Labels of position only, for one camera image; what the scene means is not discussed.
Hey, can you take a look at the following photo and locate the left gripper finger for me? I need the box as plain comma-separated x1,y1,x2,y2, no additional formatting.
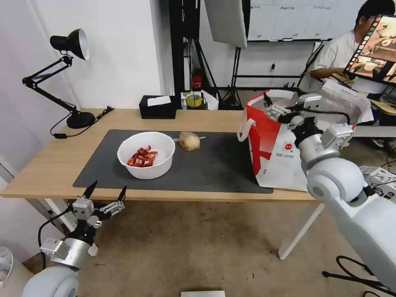
76,180,99,200
99,185,128,218

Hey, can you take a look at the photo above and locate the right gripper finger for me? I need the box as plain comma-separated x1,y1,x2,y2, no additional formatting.
263,92,291,120
290,88,308,108

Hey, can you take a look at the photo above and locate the red and white takeout bag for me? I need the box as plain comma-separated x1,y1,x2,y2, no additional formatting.
237,89,374,192

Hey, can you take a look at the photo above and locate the white plastic bag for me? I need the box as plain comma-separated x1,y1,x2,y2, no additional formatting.
200,89,221,111

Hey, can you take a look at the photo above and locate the clear bag of food scraps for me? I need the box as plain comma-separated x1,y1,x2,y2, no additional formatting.
174,132,207,152

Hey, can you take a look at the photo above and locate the white table leg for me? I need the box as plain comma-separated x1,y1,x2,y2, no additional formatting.
27,198,80,237
277,203,325,260

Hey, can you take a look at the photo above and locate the white printed carton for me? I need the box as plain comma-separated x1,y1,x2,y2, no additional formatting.
323,79,369,100

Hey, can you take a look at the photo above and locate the black light stand tripod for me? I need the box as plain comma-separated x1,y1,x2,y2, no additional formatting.
220,45,245,111

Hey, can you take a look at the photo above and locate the person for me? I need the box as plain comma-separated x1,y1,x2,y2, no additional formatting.
310,0,396,82

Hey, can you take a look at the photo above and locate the white round bowl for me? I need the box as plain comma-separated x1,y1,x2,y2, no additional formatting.
117,131,176,180

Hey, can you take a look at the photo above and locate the black desk lamp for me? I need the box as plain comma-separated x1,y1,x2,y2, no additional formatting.
22,28,97,129

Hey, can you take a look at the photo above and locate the white whiteboard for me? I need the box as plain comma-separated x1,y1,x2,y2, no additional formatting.
247,0,370,43

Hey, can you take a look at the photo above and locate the yellow-green tape roll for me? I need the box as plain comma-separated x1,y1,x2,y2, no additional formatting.
186,94,207,108

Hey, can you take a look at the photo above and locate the white waste bin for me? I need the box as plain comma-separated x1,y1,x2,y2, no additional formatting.
0,246,15,283

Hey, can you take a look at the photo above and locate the red fire extinguisher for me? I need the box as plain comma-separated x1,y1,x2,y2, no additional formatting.
191,69,203,91

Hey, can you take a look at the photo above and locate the black-framed monitor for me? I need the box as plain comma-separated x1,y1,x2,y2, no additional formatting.
342,13,396,84

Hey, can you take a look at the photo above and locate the dark grey table mat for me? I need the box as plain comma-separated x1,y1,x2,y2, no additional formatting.
73,129,274,195

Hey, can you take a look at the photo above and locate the printed cardboard box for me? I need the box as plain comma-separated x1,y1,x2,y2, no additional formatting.
360,165,396,202

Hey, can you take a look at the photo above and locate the white softbox panel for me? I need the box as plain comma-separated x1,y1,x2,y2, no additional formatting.
204,0,248,50

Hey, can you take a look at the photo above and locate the black tissue box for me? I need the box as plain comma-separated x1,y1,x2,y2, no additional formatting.
138,95,177,120

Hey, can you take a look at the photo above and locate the white tissue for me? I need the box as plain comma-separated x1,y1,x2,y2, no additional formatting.
146,95,172,107

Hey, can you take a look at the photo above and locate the black metal rack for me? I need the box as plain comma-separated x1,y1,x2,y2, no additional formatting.
168,0,202,94

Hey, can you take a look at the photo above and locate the white robot front shell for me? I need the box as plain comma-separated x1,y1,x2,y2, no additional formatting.
180,290,226,297

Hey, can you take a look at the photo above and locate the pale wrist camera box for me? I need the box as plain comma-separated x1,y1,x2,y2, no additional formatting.
304,95,323,110
72,197,94,221

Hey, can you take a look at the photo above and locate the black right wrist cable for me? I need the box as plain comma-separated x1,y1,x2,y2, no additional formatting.
286,106,352,125

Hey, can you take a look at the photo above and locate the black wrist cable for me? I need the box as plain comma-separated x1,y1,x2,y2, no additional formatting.
38,206,75,248
286,106,352,125

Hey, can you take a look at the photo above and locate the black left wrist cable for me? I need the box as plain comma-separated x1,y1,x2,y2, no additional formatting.
38,206,75,248

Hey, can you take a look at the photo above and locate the black lamp cable with switch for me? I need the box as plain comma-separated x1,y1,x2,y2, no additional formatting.
50,106,115,139

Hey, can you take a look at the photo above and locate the black floor cable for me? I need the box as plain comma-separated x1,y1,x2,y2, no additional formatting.
321,255,396,297

